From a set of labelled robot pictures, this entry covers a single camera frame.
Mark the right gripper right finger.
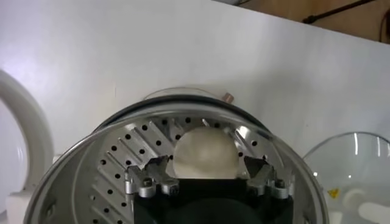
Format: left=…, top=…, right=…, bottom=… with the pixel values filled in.
left=243, top=155, right=296, bottom=200

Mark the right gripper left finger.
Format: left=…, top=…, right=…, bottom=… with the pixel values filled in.
left=124, top=155, right=180, bottom=198

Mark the white steamed baozi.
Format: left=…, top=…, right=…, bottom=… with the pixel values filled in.
left=172, top=126, right=240, bottom=180

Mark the stainless steel steamer basket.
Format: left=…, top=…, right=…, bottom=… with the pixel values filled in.
left=5, top=100, right=330, bottom=224

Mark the white round plate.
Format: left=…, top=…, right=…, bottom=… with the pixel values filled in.
left=0, top=69, right=55, bottom=214

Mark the glass lid white handle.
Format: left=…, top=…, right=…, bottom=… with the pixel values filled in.
left=303, top=131, right=390, bottom=224

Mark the black floor cable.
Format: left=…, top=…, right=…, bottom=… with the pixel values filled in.
left=302, top=0, right=377, bottom=24

